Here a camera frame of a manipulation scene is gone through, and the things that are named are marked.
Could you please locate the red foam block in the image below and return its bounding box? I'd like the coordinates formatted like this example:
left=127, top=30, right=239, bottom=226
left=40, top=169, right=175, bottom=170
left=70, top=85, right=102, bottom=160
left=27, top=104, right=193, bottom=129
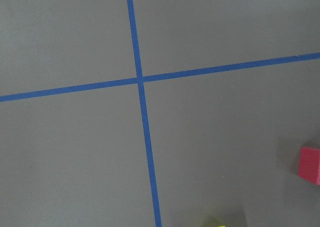
left=298, top=147, right=320, bottom=186

